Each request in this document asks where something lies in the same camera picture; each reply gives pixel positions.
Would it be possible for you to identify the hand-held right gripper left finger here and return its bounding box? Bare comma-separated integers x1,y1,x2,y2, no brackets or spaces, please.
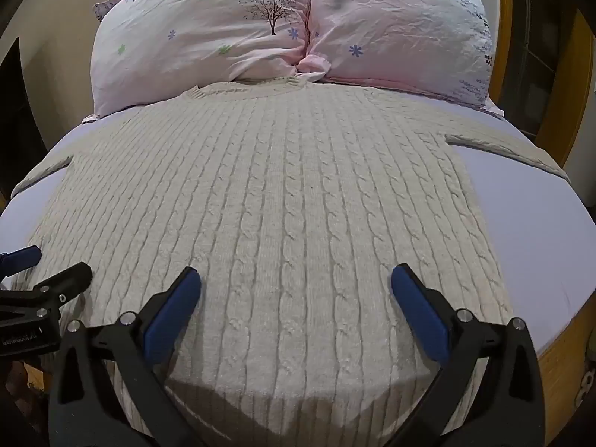
48,266,210,447

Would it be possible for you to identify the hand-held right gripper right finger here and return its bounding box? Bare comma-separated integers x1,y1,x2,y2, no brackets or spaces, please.
390,263,546,447

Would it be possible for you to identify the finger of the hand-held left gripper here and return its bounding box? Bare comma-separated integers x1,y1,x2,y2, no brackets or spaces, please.
0,263,93,324
0,245,42,276

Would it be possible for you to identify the cream cable-knit sweater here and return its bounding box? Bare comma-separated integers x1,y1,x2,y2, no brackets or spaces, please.
10,77,570,447

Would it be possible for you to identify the bed with lavender sheet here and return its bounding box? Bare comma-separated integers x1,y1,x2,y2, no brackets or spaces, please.
0,88,592,357

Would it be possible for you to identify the pink pillow with tree print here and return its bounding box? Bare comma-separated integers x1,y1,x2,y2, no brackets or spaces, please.
91,0,312,118

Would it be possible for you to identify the pink pillow with flower print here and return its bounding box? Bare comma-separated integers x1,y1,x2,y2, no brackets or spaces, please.
298,0,495,105

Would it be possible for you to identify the wooden framed glass door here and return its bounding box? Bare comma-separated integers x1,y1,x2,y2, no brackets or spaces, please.
505,0,596,150

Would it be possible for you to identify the wooden bed frame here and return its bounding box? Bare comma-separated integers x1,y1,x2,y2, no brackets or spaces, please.
484,0,596,447

